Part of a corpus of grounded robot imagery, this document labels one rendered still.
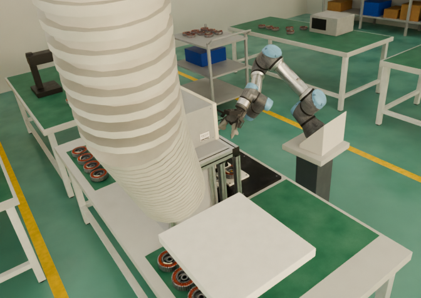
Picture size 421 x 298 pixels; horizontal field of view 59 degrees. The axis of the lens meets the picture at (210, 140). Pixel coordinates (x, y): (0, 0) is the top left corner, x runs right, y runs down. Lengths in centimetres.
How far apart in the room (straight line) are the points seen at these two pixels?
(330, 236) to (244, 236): 76
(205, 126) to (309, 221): 72
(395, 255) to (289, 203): 56
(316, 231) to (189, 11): 668
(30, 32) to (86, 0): 658
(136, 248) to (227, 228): 75
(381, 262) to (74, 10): 167
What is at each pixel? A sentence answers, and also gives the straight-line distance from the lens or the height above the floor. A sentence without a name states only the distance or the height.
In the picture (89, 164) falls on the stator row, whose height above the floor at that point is 77.
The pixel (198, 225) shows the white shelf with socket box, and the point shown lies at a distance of 129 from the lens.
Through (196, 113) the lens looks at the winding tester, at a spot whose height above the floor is 130.
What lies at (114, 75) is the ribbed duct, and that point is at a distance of 46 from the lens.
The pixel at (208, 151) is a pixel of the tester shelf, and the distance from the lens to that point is 185.
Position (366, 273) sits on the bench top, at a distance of 180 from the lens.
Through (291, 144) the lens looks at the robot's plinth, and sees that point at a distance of 260.
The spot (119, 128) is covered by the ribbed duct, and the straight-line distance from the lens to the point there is 52.
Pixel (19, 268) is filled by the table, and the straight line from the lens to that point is 293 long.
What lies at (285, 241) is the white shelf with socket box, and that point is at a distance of 123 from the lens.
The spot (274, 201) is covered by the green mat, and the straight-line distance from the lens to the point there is 209.
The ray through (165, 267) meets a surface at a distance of 176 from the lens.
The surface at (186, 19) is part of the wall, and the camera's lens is 808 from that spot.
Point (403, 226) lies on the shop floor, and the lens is 324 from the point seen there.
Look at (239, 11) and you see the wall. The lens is 889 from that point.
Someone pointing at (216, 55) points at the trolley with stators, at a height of 65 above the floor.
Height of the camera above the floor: 207
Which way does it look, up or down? 29 degrees down
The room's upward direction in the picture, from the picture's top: 5 degrees counter-clockwise
